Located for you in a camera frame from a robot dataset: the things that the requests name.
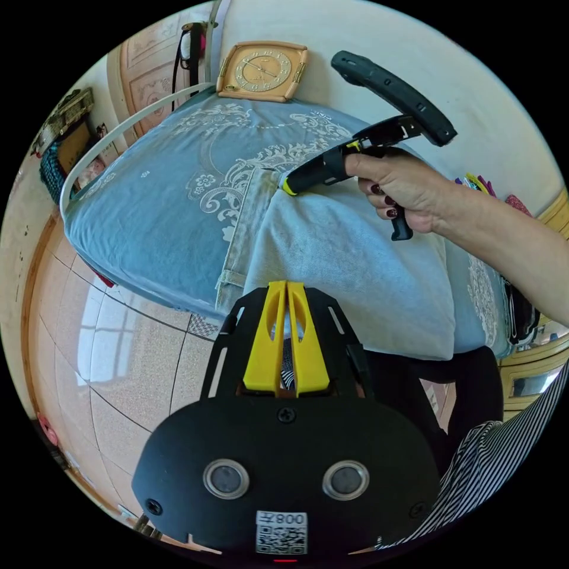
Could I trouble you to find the person's right forearm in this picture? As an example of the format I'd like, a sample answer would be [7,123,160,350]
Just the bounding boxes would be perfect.
[430,182,569,331]

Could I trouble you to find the light blue jeans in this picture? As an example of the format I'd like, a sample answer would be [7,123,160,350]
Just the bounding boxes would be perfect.
[215,168,456,362]

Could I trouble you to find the wooden door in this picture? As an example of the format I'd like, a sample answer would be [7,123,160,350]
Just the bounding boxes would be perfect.
[107,18,210,154]

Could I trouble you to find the person's body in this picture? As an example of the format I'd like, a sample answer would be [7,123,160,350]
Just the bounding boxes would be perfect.
[360,346,569,557]

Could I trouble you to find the bed with blue printed sheet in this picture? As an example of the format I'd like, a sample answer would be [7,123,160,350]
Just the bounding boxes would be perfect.
[60,82,512,356]

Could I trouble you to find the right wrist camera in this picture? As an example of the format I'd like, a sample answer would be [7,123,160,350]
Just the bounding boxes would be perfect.
[330,50,458,148]

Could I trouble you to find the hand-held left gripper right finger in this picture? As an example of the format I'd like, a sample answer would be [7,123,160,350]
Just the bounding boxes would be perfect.
[287,281,331,398]

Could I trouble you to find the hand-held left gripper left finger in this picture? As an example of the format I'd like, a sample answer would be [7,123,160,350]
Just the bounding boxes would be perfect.
[242,280,289,394]

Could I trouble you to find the person's right hand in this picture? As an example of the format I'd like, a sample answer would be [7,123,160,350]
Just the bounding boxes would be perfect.
[343,152,450,235]

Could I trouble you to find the square beige wall clock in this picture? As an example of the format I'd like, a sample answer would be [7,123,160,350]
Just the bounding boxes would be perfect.
[216,40,309,104]

